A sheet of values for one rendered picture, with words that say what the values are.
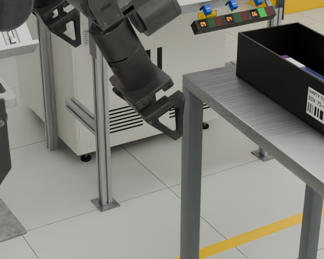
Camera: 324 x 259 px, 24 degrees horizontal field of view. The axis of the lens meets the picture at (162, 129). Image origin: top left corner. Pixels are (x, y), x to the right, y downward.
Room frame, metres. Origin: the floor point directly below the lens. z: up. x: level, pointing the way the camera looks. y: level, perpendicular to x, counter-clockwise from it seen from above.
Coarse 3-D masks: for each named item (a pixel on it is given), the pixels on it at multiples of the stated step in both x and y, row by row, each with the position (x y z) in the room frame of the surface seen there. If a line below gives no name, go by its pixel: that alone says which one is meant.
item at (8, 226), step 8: (0, 200) 2.36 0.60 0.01; (0, 208) 2.30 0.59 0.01; (8, 208) 2.30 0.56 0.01; (0, 216) 2.25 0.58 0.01; (8, 216) 2.25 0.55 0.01; (0, 224) 2.20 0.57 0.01; (8, 224) 2.20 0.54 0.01; (16, 224) 2.20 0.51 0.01; (0, 232) 2.15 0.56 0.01; (8, 232) 2.15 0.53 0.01; (16, 232) 2.15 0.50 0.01; (24, 232) 2.15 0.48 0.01; (0, 240) 2.11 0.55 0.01
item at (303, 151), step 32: (192, 96) 1.66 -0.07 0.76; (224, 96) 1.56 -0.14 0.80; (256, 96) 1.56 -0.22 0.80; (192, 128) 1.66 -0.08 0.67; (256, 128) 1.40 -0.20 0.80; (288, 128) 1.40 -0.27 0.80; (192, 160) 1.66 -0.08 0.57; (288, 160) 1.28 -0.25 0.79; (320, 160) 1.26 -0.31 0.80; (192, 192) 1.66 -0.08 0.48; (320, 192) 1.18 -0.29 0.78; (192, 224) 1.66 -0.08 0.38; (192, 256) 1.66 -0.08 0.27
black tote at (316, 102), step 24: (288, 24) 1.74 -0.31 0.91; (240, 48) 1.67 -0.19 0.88; (264, 48) 1.58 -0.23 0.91; (288, 48) 1.74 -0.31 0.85; (312, 48) 1.69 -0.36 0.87; (240, 72) 1.66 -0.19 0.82; (264, 72) 1.57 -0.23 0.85; (288, 72) 1.49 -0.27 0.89; (288, 96) 1.49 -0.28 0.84; (312, 96) 1.41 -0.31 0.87; (312, 120) 1.40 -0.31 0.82
